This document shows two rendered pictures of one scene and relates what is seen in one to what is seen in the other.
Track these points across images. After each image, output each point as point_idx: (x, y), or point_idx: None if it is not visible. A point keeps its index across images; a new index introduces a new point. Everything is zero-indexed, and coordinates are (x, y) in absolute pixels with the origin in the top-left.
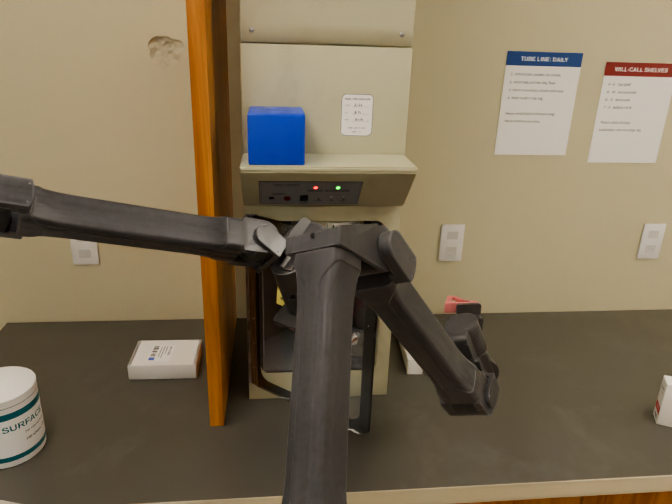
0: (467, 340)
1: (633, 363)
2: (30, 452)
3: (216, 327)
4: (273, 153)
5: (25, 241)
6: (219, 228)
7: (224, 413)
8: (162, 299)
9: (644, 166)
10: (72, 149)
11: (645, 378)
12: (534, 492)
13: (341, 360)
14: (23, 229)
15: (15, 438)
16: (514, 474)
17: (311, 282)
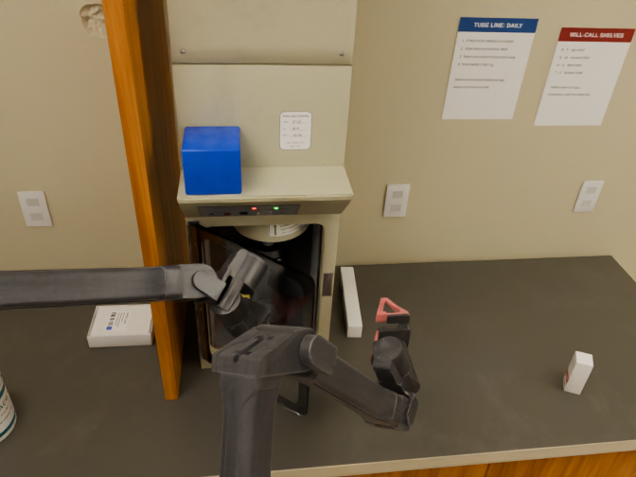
0: (391, 369)
1: (555, 322)
2: (3, 434)
3: (165, 326)
4: (209, 185)
5: None
6: (157, 280)
7: (178, 387)
8: (117, 255)
9: (589, 128)
10: (11, 119)
11: (562, 339)
12: (449, 462)
13: (261, 476)
14: None
15: None
16: (432, 448)
17: (234, 407)
